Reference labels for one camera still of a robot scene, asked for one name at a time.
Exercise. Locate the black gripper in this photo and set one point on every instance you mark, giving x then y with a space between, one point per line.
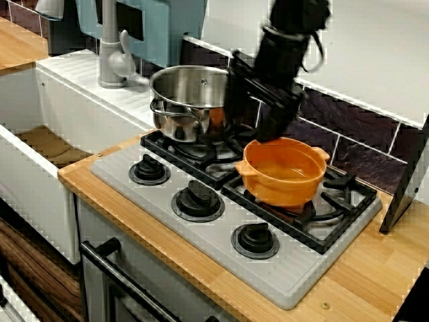
281 60

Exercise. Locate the orange plastic pot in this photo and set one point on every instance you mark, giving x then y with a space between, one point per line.
281 188

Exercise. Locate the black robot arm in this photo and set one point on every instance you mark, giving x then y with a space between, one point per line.
298 15

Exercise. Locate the stainless steel cooking pot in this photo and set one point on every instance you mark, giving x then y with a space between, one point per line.
187 87

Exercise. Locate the dark tiled backsplash panel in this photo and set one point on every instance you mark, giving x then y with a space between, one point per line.
352 120

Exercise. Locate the black stove knob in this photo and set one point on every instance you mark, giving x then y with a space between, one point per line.
149 171
197 201
254 239

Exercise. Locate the black burner grate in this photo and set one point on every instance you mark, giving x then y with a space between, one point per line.
151 142
342 182

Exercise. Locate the teal toy microwave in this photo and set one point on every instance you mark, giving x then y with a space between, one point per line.
157 33

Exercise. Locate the grey toy faucet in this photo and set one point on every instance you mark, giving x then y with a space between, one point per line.
109 50

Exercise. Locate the grey stove top panel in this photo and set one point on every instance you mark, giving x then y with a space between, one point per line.
268 278

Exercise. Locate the black side board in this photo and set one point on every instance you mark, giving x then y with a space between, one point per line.
405 188

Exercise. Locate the white toy sink basin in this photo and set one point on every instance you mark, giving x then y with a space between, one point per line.
83 110

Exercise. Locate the white toy oven cabinet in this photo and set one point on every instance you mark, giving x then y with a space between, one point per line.
140 251

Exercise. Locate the wooden stove countertop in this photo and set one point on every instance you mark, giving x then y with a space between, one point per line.
362 275

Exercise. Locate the clear glass jug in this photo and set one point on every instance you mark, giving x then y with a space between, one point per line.
50 10

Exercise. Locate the light wooden side counter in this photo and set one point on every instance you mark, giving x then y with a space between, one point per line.
16 43

